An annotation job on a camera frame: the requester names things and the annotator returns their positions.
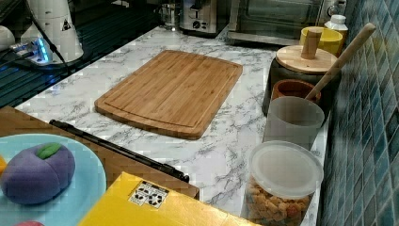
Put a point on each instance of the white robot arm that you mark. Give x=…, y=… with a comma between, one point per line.
x=51, y=39

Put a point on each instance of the silver two-slot toaster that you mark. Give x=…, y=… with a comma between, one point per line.
x=204, y=17

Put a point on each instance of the stainless steel toaster oven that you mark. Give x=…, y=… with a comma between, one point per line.
x=279, y=21

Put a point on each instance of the bamboo cutting board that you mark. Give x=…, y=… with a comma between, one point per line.
x=176, y=94

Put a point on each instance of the brown ceramic utensil holder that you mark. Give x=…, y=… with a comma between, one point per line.
x=291, y=87

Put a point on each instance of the frosted grey plastic cup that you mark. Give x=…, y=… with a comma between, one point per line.
x=293, y=119

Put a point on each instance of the clear jar with cereal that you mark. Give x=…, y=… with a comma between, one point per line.
x=282, y=179

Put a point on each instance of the yellow cereal box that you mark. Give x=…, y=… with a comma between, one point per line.
x=133, y=201

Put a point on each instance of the black jar with wooden lid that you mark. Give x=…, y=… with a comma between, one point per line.
x=289, y=64

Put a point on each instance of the light blue plate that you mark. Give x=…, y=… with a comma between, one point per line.
x=87, y=186

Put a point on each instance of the yellow cup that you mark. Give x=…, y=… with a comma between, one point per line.
x=317, y=41

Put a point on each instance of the white-capped condiment bottle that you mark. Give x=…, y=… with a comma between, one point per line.
x=337, y=23

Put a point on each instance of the purple toy plum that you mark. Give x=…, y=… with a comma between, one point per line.
x=38, y=174

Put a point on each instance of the yellow toy lemon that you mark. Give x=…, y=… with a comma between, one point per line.
x=3, y=164

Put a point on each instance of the red toy fruit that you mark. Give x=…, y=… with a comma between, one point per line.
x=29, y=223

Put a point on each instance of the wooden tray with black handle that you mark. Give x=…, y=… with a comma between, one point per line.
x=15, y=122

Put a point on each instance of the steel kettle with black handle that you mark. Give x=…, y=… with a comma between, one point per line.
x=170, y=16

